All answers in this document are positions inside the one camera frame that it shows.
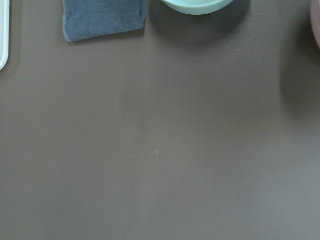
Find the cream serving tray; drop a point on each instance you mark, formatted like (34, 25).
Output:
(4, 32)

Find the mint green bowl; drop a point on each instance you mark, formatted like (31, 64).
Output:
(197, 7)

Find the grey folded cloth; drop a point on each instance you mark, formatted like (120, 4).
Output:
(86, 19)

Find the pink bowl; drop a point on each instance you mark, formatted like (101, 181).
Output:
(315, 19)

